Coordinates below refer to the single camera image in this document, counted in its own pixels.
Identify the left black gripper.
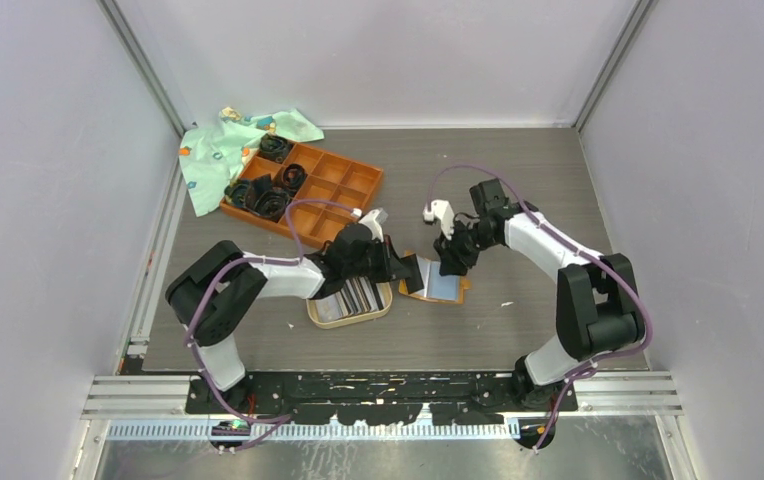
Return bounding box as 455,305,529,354
344,235,412,284

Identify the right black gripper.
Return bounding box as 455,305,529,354
434,217,499,277

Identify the oval wooden card tray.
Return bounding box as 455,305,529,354
306,278,395,331

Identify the orange leather card holder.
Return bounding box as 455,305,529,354
402,251,471,305

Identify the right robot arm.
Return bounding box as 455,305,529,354
423,179,648,411

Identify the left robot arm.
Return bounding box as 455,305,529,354
164,222,423,413

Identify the stack of credit cards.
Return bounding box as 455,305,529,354
315,278,387,325

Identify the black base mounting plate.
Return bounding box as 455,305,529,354
223,371,578,426

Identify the orange compartment organizer tray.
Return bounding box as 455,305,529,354
219,141,384,247

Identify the rolled dark belt middle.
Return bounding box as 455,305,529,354
279,163,308,196

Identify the rolled dark belt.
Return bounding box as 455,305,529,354
258,134,294,164
279,163,308,196
246,175,292,222
224,179,252,209

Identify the rolled dark belt front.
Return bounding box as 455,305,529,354
246,175,292,222

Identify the rolled dark belt top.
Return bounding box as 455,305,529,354
258,134,294,164

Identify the rolled dark belt left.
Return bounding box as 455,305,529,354
224,179,252,209

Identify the green patterned cloth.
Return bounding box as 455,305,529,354
178,107,324,217

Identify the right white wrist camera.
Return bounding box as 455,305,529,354
422,199,455,240

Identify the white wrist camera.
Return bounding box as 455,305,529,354
422,199,455,240
358,208,387,241

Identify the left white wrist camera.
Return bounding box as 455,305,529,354
358,208,387,241

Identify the white slotted cable duct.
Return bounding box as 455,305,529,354
107,418,520,441

